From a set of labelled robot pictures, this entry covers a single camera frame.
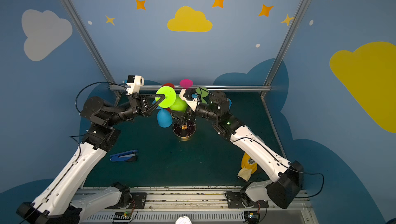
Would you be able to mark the green wine glass back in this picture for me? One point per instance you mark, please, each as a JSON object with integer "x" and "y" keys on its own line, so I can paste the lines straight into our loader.
{"x": 202, "y": 93}

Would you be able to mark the aluminium right frame post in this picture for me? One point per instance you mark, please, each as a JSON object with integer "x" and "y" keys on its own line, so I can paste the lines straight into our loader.
{"x": 293, "y": 27}

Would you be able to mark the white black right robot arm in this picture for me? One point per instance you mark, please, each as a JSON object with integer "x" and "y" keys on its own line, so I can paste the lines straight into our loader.
{"x": 285, "y": 178}

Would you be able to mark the yellow work glove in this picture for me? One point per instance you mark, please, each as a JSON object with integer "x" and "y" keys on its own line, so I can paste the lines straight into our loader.
{"x": 248, "y": 167}

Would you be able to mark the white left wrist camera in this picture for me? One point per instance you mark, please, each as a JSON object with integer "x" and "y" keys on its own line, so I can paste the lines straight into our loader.
{"x": 134, "y": 83}

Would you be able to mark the blue wine glass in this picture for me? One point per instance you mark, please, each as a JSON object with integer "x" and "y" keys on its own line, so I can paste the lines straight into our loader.
{"x": 164, "y": 117}
{"x": 229, "y": 102}

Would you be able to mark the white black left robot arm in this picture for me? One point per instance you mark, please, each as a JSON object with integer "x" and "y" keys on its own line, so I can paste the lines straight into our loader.
{"x": 55, "y": 205}

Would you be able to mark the magenta wine glass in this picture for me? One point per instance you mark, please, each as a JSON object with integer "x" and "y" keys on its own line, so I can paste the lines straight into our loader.
{"x": 186, "y": 83}

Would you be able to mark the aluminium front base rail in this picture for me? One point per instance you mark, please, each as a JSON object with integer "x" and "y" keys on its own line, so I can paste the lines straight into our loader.
{"x": 203, "y": 205}

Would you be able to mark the aluminium left frame post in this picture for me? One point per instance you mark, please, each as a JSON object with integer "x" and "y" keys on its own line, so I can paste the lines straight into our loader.
{"x": 83, "y": 32}

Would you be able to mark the aluminium frame post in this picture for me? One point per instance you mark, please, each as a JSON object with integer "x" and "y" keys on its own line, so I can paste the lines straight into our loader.
{"x": 293, "y": 27}
{"x": 83, "y": 32}

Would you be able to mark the red wine glass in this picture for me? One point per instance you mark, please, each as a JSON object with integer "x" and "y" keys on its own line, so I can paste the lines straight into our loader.
{"x": 169, "y": 85}

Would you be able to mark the green wine glass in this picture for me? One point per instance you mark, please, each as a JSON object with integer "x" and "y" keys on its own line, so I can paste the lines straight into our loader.
{"x": 172, "y": 99}
{"x": 202, "y": 93}

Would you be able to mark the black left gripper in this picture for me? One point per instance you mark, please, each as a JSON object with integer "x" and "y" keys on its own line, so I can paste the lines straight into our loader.
{"x": 141, "y": 103}

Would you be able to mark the gold wire wine glass rack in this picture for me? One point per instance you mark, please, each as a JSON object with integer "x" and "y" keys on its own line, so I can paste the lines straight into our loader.
{"x": 183, "y": 130}

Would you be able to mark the green wine glass front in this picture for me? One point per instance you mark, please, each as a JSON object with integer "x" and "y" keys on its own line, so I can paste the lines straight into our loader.
{"x": 172, "y": 99}

